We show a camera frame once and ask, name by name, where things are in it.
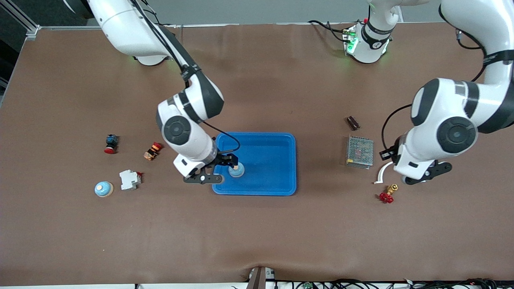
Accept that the metal bracket at table edge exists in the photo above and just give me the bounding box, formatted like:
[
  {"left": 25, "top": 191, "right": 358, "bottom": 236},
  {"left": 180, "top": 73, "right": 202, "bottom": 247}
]
[{"left": 246, "top": 267, "right": 276, "bottom": 289}]

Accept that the blue plastic tray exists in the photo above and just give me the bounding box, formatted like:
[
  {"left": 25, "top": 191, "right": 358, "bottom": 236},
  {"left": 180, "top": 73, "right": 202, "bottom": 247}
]
[{"left": 212, "top": 132, "right": 297, "bottom": 196}]

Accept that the black cable bundle along edge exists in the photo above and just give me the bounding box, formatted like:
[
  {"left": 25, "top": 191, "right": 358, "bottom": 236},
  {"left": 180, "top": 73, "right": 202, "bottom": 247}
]
[{"left": 275, "top": 278, "right": 514, "bottom": 289}]

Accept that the white circuit breaker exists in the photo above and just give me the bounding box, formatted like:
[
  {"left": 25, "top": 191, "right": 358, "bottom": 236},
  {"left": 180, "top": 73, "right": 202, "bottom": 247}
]
[{"left": 119, "top": 170, "right": 143, "bottom": 191}]

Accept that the brass valve with red handle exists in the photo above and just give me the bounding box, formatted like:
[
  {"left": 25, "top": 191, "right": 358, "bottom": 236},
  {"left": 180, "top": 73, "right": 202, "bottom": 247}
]
[{"left": 379, "top": 184, "right": 399, "bottom": 204}]

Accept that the black base cable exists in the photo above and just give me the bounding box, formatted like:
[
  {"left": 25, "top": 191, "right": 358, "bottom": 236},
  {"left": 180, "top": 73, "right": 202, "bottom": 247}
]
[{"left": 308, "top": 19, "right": 351, "bottom": 43}]

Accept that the red and blue push button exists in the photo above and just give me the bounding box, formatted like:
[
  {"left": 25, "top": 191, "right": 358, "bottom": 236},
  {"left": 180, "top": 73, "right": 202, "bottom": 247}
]
[{"left": 104, "top": 134, "right": 119, "bottom": 154}]

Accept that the yellow and red button switch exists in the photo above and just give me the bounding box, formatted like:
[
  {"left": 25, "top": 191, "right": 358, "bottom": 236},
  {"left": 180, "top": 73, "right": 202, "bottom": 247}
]
[{"left": 144, "top": 142, "right": 163, "bottom": 161}]

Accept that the metal mesh power supply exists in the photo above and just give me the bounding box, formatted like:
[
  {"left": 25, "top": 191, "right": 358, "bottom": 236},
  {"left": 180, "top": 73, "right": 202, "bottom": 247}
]
[{"left": 346, "top": 136, "right": 374, "bottom": 169}]

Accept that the white arch pipe clamp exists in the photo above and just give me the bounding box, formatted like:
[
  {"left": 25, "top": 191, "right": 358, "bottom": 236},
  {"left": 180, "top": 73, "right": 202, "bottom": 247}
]
[{"left": 374, "top": 161, "right": 396, "bottom": 185}]

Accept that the brown table cover mat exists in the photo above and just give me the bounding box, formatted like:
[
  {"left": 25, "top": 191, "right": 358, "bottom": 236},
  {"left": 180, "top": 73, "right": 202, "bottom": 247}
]
[{"left": 0, "top": 22, "right": 514, "bottom": 286}]

